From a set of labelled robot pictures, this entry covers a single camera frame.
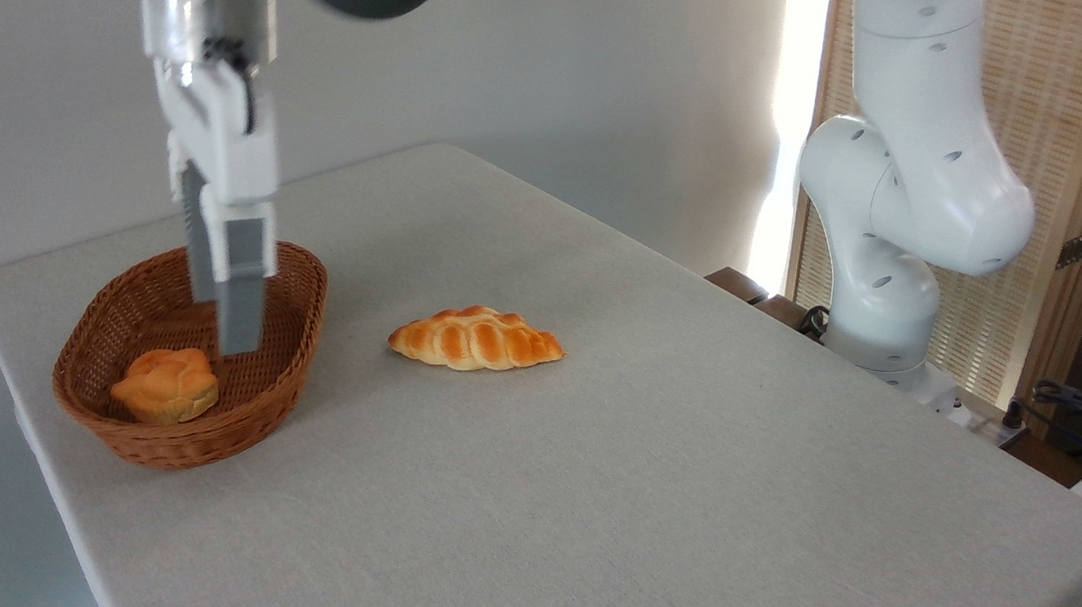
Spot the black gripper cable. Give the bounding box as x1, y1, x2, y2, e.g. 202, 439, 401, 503
191, 34, 267, 137

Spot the long braided bread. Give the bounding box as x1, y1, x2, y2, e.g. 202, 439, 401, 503
385, 296, 570, 382

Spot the white power strip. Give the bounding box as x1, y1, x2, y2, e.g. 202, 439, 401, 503
929, 383, 1035, 453

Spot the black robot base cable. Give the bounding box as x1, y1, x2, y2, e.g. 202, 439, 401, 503
796, 303, 833, 341

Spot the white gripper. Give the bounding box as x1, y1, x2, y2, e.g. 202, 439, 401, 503
122, 50, 300, 362

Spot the round orange bread bun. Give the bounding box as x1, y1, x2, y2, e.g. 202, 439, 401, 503
106, 339, 225, 432

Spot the grey fabric tablecloth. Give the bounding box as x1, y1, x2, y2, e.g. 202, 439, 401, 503
0, 97, 1082, 607

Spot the brown wicker basket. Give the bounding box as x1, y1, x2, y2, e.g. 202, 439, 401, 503
44, 218, 334, 486

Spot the brown wooden furniture piece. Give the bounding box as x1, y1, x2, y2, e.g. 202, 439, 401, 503
699, 265, 832, 344

